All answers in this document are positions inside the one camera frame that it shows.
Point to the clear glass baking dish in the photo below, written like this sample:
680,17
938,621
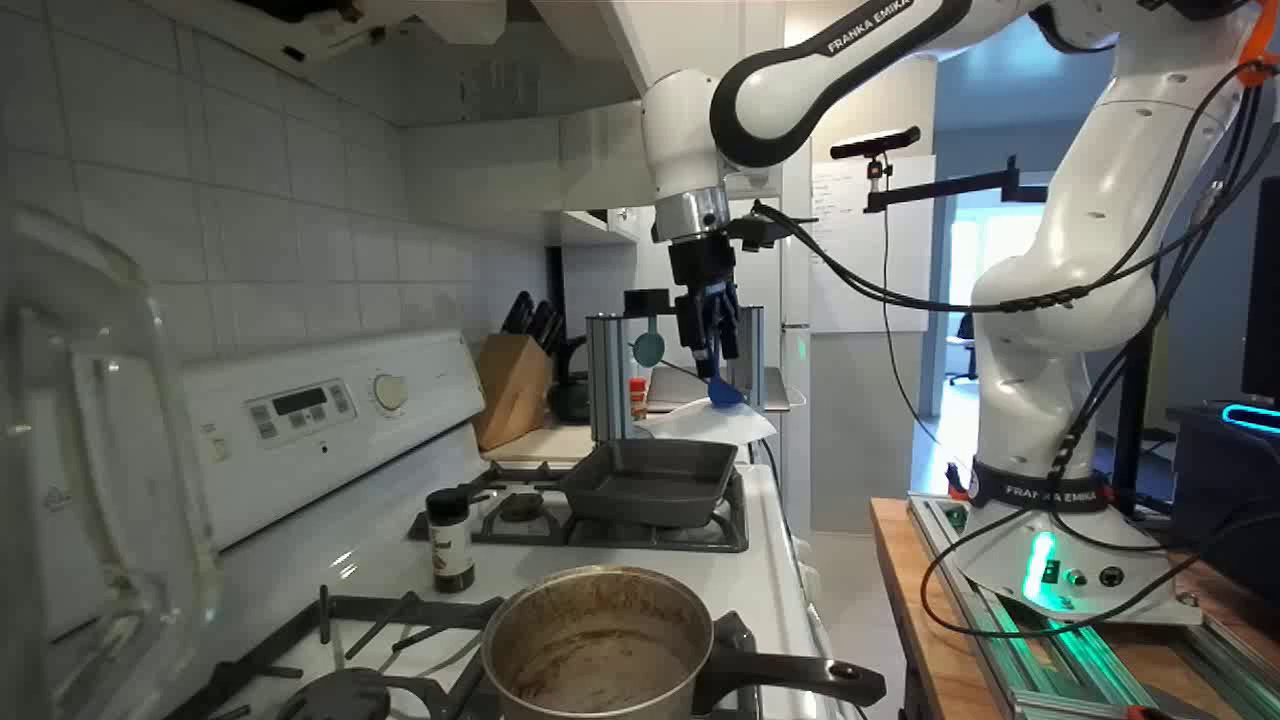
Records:
107,548

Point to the blue hanging spatula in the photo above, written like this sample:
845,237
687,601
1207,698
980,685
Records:
720,390

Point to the steel saucepan with black handle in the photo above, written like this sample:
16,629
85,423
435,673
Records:
632,645

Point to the white top cabinet door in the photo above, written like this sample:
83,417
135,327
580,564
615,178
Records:
617,49

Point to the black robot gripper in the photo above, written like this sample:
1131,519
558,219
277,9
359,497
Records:
695,231

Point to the dark spice jar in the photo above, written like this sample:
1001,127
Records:
448,533

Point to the dark square baking pan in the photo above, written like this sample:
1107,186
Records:
651,482

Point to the steel utensil rack stand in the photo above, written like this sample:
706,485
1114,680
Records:
668,401

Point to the wooden knife block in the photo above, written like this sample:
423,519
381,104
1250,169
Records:
514,376

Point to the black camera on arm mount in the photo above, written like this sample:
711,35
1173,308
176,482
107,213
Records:
878,156

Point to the white refrigerator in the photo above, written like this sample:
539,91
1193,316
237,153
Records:
845,352

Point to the black monitor equipment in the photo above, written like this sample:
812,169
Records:
1230,452

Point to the white gas stove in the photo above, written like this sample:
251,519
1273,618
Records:
313,476

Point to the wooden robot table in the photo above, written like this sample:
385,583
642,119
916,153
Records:
964,659

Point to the teal round hanging utensil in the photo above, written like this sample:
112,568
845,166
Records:
651,344

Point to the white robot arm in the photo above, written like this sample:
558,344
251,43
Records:
1181,75

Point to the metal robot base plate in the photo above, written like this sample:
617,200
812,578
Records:
1090,626

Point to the range hood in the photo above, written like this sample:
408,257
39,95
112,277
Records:
413,63

